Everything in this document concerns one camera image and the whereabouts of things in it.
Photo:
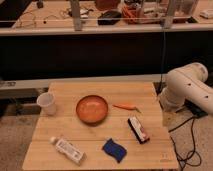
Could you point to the orange chili pepper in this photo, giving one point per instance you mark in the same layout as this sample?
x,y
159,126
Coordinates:
x,y
127,107

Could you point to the grey metal post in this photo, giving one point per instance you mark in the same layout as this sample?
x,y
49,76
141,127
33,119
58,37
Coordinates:
x,y
168,19
75,8

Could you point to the grey metal post left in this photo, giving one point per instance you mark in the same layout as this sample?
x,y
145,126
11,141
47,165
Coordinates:
x,y
75,8

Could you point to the white tube bottle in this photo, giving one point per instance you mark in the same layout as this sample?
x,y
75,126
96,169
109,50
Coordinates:
x,y
66,148

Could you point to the grey metal post right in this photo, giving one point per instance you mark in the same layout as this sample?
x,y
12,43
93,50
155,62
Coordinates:
x,y
168,19

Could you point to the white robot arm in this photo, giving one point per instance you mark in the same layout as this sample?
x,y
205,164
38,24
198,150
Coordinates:
x,y
187,83

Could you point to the black object on bench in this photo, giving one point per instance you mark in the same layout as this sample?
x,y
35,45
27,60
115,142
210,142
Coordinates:
x,y
109,18

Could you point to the blue cloth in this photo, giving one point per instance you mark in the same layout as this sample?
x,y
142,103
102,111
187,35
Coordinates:
x,y
114,150

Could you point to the orange crate on bench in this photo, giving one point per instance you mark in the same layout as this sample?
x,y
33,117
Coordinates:
x,y
136,14

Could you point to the orange bowl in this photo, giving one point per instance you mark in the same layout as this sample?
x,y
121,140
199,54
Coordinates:
x,y
92,109

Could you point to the white plastic cup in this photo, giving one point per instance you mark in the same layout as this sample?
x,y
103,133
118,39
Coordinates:
x,y
47,103

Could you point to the black whiteboard eraser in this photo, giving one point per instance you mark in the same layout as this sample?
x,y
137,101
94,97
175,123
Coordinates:
x,y
138,130

